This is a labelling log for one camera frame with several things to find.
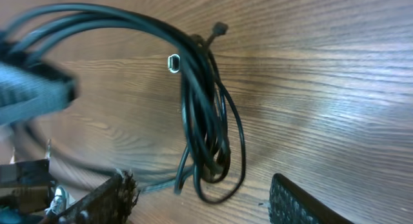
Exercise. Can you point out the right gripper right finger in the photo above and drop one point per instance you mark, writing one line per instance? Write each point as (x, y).
(290, 204)

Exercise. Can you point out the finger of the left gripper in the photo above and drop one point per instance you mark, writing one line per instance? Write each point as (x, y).
(30, 92)

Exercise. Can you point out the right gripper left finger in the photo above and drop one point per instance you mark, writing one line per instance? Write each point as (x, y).
(110, 203)

